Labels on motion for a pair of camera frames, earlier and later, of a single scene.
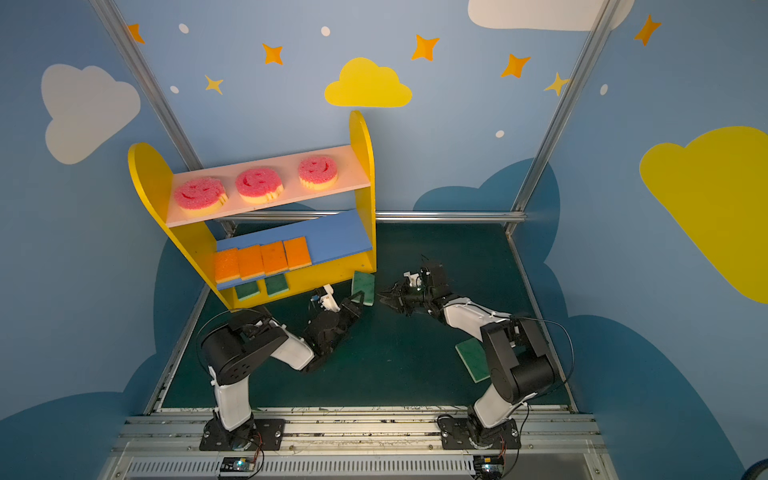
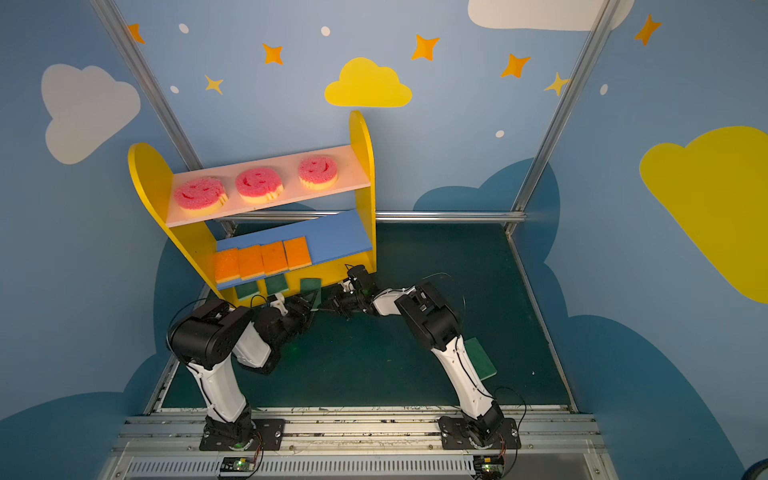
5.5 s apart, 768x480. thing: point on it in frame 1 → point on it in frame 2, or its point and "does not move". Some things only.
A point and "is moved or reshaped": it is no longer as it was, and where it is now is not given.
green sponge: (363, 282) is moved or reshaped
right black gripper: (409, 297) → (339, 302)
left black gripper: (342, 309) → (298, 306)
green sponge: (247, 290) does not move
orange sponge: (250, 262) does not move
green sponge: (473, 354) does not move
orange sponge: (274, 258) does not move
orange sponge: (227, 266) does not move
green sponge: (276, 284) does not move
